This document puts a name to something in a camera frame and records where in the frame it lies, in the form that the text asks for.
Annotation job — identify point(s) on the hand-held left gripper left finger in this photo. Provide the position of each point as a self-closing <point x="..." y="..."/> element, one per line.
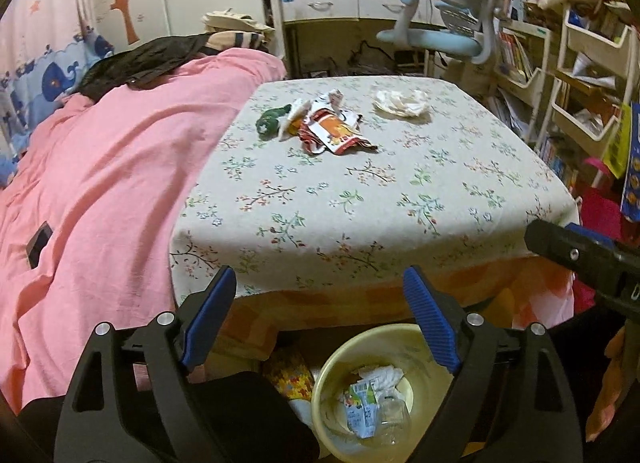
<point x="210" y="313"/>

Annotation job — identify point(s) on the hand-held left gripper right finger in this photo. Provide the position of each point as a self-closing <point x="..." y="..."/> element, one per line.
<point x="430" y="318"/>

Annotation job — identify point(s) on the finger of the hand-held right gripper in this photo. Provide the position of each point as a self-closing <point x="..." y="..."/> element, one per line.
<point x="560" y="253"/>
<point x="592" y="234"/>

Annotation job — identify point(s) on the small white tissue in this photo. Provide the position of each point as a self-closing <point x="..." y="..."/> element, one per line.
<point x="382" y="377"/>

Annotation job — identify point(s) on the yellow waste bin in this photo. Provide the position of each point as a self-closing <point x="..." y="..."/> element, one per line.
<point x="340" y="368"/>

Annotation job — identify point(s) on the clear plastic bottle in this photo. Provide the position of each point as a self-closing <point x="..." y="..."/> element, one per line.
<point x="395" y="423"/>

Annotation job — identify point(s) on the blue white drink carton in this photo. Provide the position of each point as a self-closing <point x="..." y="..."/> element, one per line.
<point x="362" y="408"/>

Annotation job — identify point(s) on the green snack packet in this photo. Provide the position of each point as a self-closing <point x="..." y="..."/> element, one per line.
<point x="270" y="119"/>

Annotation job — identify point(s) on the red white snack packet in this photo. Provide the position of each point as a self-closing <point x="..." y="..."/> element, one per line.
<point x="335" y="135"/>

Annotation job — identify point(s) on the orange wrapper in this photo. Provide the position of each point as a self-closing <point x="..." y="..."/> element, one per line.
<point x="295" y="122"/>

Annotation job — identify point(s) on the large white paper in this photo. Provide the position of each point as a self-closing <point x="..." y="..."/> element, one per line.
<point x="402" y="103"/>

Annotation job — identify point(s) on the person's right hand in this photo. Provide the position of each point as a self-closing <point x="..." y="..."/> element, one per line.
<point x="622" y="383"/>

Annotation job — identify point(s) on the pink bag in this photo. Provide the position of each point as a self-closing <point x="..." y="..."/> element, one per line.
<point x="600" y="208"/>

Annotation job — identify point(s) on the blue printed paper bag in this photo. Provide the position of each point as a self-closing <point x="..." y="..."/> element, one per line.
<point x="632" y="168"/>

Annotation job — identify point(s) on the row of colourful books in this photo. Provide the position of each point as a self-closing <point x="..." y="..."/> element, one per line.
<point x="555" y="163"/>

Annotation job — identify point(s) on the yellow plastic bag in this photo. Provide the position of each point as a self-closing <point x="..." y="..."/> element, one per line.
<point x="617" y="143"/>

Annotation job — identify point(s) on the yellow patterned bag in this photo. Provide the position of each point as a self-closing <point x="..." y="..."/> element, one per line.
<point x="290" y="375"/>

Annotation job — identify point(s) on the person's black trouser leg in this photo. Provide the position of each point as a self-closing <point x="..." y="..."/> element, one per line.
<point x="250" y="418"/>

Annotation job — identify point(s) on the floral tablecloth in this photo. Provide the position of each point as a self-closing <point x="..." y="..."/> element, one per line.
<point x="350" y="203"/>

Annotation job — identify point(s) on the pink bed blanket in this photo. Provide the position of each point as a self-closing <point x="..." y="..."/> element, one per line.
<point x="125" y="168"/>

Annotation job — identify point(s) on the white book rack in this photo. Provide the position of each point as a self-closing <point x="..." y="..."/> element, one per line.
<point x="520" y="78"/>

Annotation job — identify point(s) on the black rectangular object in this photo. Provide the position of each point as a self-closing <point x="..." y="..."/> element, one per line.
<point x="39" y="245"/>

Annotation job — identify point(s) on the white tiered storage rack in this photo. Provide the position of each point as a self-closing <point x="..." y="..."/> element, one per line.
<point x="585" y="43"/>

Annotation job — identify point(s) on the blue grey desk chair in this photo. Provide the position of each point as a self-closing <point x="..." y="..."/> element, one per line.
<point x="435" y="38"/>

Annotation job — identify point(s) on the black jacket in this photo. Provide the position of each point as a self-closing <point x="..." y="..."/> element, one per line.
<point x="140" y="63"/>

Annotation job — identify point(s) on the pile of papers under desk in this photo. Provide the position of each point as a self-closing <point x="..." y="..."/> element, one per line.
<point x="365" y="60"/>

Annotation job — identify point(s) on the striped pillow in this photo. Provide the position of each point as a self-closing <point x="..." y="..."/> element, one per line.
<point x="240" y="39"/>

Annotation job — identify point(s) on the beige canvas bag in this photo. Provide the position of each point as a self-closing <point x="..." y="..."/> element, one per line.
<point x="230" y="20"/>

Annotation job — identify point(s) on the whale print curtain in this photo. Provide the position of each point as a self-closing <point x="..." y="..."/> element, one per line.
<point x="50" y="43"/>

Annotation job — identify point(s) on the white desk with drawers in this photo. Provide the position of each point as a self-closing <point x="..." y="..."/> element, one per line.
<point x="325" y="5"/>

